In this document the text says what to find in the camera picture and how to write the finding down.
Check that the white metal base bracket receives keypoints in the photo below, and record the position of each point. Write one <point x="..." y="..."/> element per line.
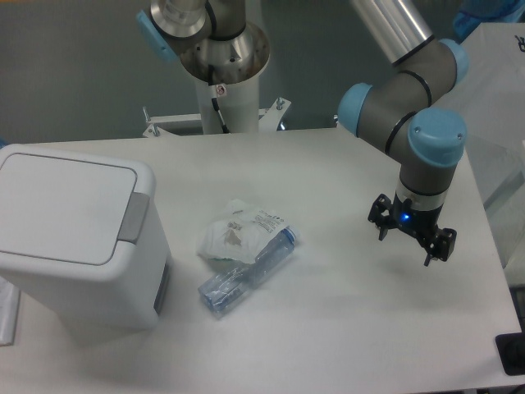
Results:
<point x="269" y="120"/>

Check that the white push-lid trash can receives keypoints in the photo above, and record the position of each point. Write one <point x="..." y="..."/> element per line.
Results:
<point x="80" y="233"/>

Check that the blue shoe cover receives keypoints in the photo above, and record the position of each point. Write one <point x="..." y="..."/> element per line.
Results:
<point x="472" y="13"/>

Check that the crushed clear plastic bottle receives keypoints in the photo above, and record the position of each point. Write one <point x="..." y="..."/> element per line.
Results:
<point x="224" y="291"/>

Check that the black device at edge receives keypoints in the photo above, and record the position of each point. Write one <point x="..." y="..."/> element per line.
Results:
<point x="510" y="347"/>

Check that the crumpled white plastic wrapper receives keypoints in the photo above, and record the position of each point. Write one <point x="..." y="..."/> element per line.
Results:
<point x="241" y="231"/>

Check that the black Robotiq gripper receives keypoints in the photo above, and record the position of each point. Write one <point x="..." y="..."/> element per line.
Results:
<point x="420" y="225"/>

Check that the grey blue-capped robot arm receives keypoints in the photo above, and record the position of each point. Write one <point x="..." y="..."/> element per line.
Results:
<point x="225" y="54"/>

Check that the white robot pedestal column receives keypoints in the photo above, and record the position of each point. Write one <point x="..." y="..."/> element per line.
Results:
<point x="229" y="101"/>

